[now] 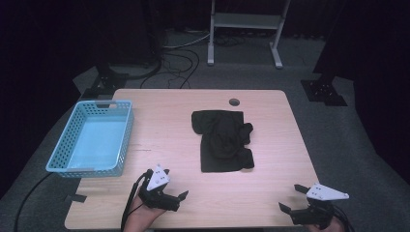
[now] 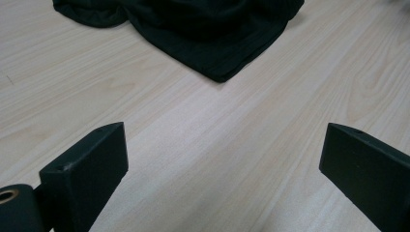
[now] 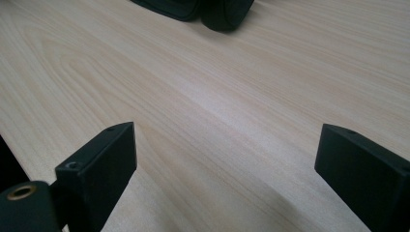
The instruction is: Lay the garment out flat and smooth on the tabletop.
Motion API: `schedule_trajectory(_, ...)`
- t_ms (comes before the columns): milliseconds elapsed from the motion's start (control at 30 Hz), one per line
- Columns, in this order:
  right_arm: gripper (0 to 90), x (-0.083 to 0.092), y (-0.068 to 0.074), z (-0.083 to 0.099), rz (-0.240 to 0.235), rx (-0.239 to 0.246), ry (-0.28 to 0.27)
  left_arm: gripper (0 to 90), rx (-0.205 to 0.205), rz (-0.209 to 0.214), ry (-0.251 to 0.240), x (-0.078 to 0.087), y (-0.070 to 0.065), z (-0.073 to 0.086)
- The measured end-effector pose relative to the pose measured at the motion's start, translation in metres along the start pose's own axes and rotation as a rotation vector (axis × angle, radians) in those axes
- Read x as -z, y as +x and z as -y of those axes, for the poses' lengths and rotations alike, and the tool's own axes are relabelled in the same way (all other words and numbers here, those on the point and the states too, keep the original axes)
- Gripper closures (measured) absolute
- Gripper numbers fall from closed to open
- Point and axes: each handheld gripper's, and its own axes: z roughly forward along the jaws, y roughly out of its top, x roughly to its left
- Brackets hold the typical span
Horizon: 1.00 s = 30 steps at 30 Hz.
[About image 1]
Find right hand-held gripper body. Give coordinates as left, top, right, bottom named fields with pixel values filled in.
left=289, top=182, right=350, bottom=227

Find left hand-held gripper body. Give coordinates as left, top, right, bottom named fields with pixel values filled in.
left=138, top=164, right=182, bottom=213

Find black t-shirt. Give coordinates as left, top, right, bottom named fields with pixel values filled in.
left=190, top=109, right=255, bottom=174

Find person's right hand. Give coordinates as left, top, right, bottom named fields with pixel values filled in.
left=306, top=217, right=348, bottom=232

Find person's left hand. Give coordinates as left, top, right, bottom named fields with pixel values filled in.
left=124, top=192, right=167, bottom=232

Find light blue plastic basket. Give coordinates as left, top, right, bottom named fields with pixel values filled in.
left=44, top=99, right=134, bottom=179

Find black tape strip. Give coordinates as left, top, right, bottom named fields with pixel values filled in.
left=65, top=193, right=88, bottom=204

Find black stand base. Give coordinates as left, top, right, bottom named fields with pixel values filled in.
left=300, top=74, right=349, bottom=107
left=81, top=62, right=131, bottom=100

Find white metal stand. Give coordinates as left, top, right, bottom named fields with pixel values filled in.
left=207, top=0, right=291, bottom=70

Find left hand-held gripper black cable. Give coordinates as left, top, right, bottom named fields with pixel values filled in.
left=120, top=168, right=153, bottom=232

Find hand-held gripper black cable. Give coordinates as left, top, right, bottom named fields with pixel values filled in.
left=331, top=205, right=355, bottom=232
left=120, top=168, right=153, bottom=232

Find right hand-held gripper black cable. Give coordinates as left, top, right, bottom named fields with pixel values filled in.
left=331, top=205, right=355, bottom=232

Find thick black floor cable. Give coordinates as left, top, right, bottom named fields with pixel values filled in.
left=109, top=57, right=162, bottom=81

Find thin black floor cables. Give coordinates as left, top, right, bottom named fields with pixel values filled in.
left=139, top=47, right=201, bottom=90

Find black cable beside table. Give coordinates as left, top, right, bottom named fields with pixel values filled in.
left=14, top=172, right=54, bottom=232

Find white floor cable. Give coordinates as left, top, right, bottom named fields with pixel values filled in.
left=161, top=31, right=211, bottom=50

